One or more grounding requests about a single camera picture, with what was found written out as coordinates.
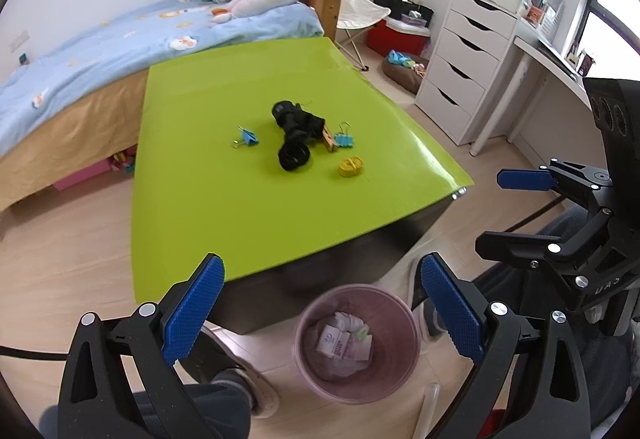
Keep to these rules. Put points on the teal binder clip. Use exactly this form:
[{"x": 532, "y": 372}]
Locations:
[{"x": 343, "y": 140}]

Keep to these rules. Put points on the wooden bed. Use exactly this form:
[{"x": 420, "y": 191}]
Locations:
[{"x": 75, "y": 129}]

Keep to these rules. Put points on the brown pet bed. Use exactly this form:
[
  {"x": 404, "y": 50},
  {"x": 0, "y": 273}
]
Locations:
[{"x": 400, "y": 76}]

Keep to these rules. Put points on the white drawer cabinet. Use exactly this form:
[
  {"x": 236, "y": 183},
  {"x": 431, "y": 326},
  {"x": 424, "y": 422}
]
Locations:
[{"x": 460, "y": 69}]

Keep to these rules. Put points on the white folding chair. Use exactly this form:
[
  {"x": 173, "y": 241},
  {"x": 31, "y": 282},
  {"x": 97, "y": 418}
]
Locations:
[{"x": 357, "y": 4}]

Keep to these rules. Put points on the pink box under bed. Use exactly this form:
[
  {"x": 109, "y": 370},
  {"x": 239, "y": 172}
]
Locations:
[{"x": 82, "y": 176}]

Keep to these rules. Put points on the white paper wrapper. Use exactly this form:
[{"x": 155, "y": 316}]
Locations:
[{"x": 332, "y": 341}]

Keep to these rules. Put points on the blue binder clip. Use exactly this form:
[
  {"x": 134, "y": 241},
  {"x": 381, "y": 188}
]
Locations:
[{"x": 247, "y": 137}]

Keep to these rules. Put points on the person's left shoe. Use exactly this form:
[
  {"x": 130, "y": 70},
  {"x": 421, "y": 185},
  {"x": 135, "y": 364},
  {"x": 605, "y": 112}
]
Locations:
[{"x": 255, "y": 386}]

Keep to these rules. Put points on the yellow tape roll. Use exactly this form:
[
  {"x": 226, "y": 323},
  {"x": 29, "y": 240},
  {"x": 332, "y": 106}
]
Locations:
[{"x": 345, "y": 171}]

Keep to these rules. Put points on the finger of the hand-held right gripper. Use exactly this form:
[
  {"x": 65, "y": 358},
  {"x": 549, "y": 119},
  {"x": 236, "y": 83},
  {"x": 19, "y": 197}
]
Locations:
[
  {"x": 525, "y": 179},
  {"x": 520, "y": 246}
]

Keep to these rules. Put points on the person's left leg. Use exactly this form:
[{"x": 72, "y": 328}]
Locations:
[{"x": 215, "y": 411}]

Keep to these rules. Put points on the white desk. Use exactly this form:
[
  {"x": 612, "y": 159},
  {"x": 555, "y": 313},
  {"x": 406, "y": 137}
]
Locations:
[{"x": 550, "y": 64}]

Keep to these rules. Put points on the blue printed blanket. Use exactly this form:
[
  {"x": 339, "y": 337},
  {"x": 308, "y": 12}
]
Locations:
[{"x": 125, "y": 44}]

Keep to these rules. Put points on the blue soft toy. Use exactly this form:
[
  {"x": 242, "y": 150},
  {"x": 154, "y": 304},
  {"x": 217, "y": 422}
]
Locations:
[{"x": 397, "y": 58}]

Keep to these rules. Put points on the wall switch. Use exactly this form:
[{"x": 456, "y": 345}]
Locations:
[{"x": 20, "y": 41}]

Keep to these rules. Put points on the picture frame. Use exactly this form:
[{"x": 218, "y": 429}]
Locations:
[{"x": 587, "y": 63}]

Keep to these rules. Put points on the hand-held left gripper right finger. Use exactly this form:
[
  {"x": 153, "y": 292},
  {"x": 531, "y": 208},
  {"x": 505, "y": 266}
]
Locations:
[{"x": 452, "y": 314}]

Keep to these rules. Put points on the black bag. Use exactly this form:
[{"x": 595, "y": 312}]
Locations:
[{"x": 400, "y": 6}]

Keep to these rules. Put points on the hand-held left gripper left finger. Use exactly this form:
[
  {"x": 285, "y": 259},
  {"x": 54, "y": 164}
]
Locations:
[{"x": 192, "y": 314}]

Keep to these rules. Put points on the black cloth bundle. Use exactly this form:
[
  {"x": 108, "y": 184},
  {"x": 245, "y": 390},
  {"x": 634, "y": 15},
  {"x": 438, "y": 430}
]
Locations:
[{"x": 295, "y": 119}]

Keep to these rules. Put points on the red storage box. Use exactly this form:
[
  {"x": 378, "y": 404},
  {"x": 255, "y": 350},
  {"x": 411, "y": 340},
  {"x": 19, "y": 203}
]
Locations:
[{"x": 385, "y": 39}]

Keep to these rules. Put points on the wooden clothespin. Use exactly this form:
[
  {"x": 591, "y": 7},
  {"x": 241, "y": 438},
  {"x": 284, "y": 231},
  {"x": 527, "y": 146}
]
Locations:
[{"x": 328, "y": 139}]

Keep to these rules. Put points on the pink trash bin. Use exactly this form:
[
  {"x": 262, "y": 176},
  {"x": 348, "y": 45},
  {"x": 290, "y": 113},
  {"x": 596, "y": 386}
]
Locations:
[{"x": 360, "y": 391}]

